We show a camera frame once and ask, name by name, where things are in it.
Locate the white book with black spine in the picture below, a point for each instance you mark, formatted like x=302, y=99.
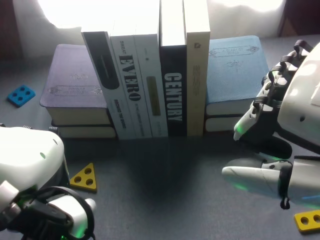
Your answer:
x=100, y=57

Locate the yellow three-hole triangle block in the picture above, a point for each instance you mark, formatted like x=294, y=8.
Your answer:
x=85, y=180

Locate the dark green book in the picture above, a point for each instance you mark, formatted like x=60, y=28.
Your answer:
x=175, y=62

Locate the white book with gold label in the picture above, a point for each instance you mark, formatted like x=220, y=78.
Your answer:
x=150, y=62

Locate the cream hardcover book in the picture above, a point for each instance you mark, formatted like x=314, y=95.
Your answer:
x=198, y=75

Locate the purple leather book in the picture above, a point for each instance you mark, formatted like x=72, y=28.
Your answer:
x=72, y=80

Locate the grey table cloth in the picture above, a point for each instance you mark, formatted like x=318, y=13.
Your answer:
x=160, y=190

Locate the yellow two-hole block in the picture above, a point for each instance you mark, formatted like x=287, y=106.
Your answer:
x=308, y=221

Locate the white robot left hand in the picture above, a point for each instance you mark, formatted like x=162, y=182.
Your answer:
x=27, y=155

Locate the blue notebook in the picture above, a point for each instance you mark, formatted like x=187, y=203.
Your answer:
x=232, y=75

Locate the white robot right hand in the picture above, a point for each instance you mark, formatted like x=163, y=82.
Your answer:
x=300, y=105

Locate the dark book with cream pages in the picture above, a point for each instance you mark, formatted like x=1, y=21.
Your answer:
x=222, y=123
x=85, y=132

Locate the blue four-hole block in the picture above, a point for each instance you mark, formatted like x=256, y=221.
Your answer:
x=21, y=95

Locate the white Evero book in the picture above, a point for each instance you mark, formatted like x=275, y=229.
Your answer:
x=125, y=75

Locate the white backdrop sheet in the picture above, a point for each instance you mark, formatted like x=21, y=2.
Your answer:
x=75, y=15

